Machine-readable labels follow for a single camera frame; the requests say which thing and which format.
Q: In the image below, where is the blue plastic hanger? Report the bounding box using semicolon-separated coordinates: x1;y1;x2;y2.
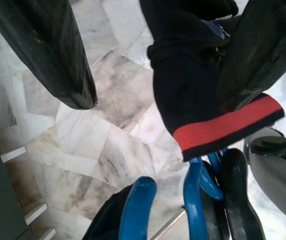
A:
119;147;230;240

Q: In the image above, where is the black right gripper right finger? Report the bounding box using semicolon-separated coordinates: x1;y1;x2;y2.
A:
217;0;286;111

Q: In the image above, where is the black shirt with red collar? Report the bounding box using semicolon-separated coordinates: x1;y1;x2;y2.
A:
82;0;285;240

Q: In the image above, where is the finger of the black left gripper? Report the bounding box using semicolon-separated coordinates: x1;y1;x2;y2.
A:
202;193;230;240
219;147;263;240

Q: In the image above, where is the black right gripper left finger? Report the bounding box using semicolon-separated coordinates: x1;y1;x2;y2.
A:
0;0;98;111

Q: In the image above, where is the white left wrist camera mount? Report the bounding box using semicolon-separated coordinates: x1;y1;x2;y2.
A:
242;126;286;227

